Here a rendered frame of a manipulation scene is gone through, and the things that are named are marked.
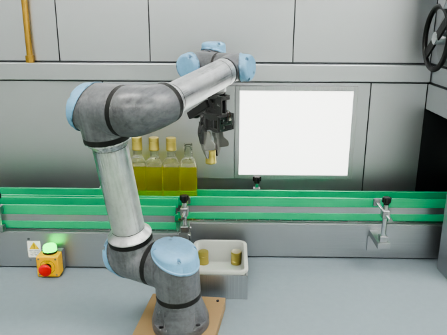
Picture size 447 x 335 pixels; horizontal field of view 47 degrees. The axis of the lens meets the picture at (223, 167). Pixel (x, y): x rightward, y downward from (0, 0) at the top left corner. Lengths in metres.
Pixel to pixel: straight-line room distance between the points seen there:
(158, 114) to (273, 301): 0.71
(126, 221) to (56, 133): 0.76
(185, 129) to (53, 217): 0.54
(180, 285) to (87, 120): 0.46
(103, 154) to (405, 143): 1.16
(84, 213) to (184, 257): 0.55
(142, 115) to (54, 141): 0.92
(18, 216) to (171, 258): 0.70
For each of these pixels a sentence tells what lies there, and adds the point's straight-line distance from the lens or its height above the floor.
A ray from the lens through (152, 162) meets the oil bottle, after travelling 1.75.
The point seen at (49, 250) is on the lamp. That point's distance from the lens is 1.74.
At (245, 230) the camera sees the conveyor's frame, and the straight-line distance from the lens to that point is 1.77.
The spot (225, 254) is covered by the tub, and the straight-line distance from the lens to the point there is 1.73.
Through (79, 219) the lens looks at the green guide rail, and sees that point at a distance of 1.75.
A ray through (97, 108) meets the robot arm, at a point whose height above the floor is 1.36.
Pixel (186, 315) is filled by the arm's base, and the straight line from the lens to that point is 1.35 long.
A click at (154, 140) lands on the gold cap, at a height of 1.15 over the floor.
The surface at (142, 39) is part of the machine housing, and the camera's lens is 1.87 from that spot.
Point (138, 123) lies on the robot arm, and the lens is 1.12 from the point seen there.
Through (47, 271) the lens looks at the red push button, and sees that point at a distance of 1.72.
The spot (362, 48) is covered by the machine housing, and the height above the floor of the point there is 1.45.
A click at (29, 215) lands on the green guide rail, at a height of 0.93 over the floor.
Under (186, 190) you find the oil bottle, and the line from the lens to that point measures 1.76.
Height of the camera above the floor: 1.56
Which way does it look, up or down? 16 degrees down
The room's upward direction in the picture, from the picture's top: straight up
